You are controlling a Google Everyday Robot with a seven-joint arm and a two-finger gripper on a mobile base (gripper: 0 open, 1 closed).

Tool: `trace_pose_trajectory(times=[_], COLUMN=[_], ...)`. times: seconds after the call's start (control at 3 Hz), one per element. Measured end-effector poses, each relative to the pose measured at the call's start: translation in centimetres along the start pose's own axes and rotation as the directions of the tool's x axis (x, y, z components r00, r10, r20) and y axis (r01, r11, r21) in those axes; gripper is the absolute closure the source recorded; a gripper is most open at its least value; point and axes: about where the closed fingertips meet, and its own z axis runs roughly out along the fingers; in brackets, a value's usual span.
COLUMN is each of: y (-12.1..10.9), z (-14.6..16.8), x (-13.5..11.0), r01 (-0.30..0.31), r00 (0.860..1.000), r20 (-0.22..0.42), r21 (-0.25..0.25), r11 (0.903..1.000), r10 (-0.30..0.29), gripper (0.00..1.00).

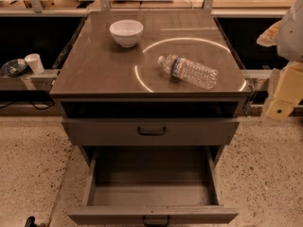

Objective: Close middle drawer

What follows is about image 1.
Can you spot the black object at floor edge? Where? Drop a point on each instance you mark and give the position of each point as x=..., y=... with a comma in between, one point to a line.
x=31, y=223

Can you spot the grey drawer cabinet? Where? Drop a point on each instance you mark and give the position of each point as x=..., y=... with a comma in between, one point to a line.
x=103, y=80

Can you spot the clear plastic water bottle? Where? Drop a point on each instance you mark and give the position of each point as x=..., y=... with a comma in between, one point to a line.
x=190, y=71

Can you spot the white ceramic bowl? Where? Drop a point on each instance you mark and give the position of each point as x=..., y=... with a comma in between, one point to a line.
x=126, y=33

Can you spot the drawer with black handle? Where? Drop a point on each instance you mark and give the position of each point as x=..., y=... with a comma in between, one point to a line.
x=152, y=187
x=150, y=132

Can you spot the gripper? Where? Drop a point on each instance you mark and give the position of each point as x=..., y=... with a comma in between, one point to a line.
x=291, y=37

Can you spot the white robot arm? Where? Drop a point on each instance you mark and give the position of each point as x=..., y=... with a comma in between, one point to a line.
x=287, y=36

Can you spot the white paper cup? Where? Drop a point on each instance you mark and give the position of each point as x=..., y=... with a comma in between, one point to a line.
x=35, y=63

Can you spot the dark round dish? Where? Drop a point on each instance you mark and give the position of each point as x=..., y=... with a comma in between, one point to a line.
x=14, y=68

